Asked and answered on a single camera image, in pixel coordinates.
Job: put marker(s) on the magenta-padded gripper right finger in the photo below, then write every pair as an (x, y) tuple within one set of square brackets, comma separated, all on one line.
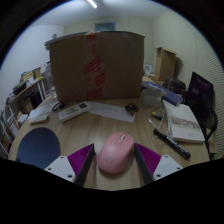
[(150, 160)]

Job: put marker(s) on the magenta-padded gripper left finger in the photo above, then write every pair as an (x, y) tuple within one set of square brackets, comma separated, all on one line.
[(80, 161)]

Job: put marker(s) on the pink computer mouse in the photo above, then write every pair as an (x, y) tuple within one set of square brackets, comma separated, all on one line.
[(115, 152)]

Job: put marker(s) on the round dark blue mouse pad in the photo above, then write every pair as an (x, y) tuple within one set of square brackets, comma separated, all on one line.
[(38, 146)]

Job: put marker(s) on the black marker pen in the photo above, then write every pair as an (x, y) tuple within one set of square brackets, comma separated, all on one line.
[(171, 143)]

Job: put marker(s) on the white book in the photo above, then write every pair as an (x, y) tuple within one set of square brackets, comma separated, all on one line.
[(183, 123)]

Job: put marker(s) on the white remote with display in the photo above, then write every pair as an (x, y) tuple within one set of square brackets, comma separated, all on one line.
[(74, 111)]

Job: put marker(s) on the plain white slim remote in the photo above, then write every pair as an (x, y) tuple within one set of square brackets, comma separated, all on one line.
[(39, 119)]

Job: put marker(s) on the black glasses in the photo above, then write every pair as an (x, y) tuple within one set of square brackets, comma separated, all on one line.
[(58, 106)]

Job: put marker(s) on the clear plastic container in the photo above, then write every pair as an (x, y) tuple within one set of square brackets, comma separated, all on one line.
[(150, 96)]

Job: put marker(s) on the blue book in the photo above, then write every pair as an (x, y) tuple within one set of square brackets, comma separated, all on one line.
[(170, 95)]

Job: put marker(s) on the cluttered shelf unit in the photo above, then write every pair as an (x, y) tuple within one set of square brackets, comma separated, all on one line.
[(20, 96)]

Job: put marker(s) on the large brown cardboard box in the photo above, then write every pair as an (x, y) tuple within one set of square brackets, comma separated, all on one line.
[(100, 66)]

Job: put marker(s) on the small open cardboard box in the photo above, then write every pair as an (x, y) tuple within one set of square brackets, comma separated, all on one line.
[(165, 63)]

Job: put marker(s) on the ceiling light tube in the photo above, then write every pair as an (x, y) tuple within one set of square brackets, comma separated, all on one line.
[(92, 3)]

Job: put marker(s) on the wall air vent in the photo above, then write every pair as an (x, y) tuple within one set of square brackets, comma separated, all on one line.
[(105, 26)]

